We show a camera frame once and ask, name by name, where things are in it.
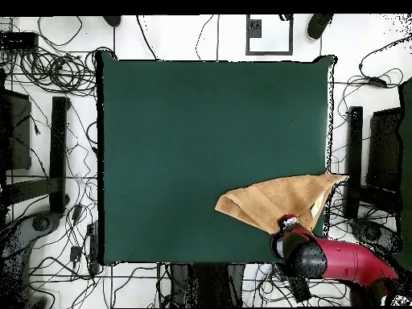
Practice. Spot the tan terry towel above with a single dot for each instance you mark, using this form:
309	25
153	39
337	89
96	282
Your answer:
273	196

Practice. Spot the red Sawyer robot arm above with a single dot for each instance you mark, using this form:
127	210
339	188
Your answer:
351	260

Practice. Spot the grey caster base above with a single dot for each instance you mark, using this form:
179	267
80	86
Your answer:
373	233
19	238

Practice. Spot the black T-shaped stand base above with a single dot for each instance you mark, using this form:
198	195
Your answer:
354	145
58	145

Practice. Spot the black square case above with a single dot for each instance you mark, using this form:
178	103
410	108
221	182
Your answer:
19	135
383	151

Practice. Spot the dark green table cloth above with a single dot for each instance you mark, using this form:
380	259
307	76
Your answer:
193	128

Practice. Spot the black power adapter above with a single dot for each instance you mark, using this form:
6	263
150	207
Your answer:
77	212
376	82
75	253

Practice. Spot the black power strip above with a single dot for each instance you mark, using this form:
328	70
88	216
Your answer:
93	248

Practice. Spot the black electronics box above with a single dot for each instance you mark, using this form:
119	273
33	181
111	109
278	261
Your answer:
19	41

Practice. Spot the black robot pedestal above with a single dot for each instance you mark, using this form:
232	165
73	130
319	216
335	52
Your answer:
206	283

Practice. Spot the grey square floor frame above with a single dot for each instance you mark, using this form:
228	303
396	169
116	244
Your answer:
254	29

